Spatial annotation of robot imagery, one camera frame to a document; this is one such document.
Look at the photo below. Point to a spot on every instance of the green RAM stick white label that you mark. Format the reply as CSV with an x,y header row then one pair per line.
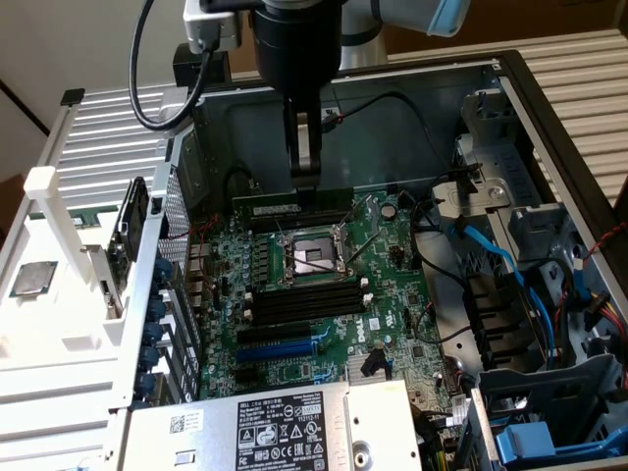
x,y
270,206

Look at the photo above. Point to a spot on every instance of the long black expansion slot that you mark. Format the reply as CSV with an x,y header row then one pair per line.
x,y
275,333

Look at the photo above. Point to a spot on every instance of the black plastic air shroud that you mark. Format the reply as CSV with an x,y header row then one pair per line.
x,y
490,314

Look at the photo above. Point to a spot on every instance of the metal locking lever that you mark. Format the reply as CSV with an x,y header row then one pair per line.
x,y
355,210
364,246

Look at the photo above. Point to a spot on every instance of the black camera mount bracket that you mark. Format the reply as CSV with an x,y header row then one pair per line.
x,y
230,5

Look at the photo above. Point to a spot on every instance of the blue card retention clip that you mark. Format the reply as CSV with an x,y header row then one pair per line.
x,y
153,332
148,357
163,270
144,384
157,309

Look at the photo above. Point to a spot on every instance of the silver power supply unit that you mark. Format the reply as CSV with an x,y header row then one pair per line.
x,y
196,441

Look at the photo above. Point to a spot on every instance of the open PC case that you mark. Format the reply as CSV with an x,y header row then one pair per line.
x,y
392,147

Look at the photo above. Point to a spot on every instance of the blue expansion slot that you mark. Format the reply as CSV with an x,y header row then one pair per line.
x,y
275,350

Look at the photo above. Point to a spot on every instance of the printed cardboard box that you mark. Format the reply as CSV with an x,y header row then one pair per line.
x,y
243,61

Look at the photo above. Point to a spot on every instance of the black table end cap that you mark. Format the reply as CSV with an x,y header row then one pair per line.
x,y
72,96

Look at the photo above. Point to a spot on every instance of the blue disk bay latch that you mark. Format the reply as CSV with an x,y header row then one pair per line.
x,y
525,441

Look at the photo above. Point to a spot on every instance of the white parts rack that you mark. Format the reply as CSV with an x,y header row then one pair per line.
x,y
59,314

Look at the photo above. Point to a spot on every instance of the CPU socket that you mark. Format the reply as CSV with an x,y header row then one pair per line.
x,y
314,255

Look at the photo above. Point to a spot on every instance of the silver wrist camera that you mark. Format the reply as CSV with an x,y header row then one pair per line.
x,y
206,29

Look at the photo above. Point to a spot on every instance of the silver CPU chip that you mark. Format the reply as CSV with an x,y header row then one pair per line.
x,y
33,279

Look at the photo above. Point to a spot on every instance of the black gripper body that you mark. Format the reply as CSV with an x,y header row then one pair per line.
x,y
299,44

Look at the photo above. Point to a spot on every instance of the short black expansion slot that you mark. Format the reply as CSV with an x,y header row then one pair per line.
x,y
246,375

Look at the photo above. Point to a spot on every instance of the silver coin battery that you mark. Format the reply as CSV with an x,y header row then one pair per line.
x,y
389,211

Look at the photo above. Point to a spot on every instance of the grey disk bay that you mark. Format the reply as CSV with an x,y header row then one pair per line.
x,y
539,387

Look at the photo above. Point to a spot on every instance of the black graphics card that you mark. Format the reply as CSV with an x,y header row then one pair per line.
x,y
132,221

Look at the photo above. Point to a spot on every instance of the plain cardboard box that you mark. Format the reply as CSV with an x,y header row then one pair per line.
x,y
539,15

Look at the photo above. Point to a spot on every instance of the green Dell motherboard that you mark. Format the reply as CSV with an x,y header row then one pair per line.
x,y
392,294

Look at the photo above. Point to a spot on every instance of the silver chipset heatsink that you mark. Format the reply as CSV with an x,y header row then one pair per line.
x,y
358,365

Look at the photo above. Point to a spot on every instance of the black box device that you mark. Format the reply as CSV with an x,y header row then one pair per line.
x,y
181,68

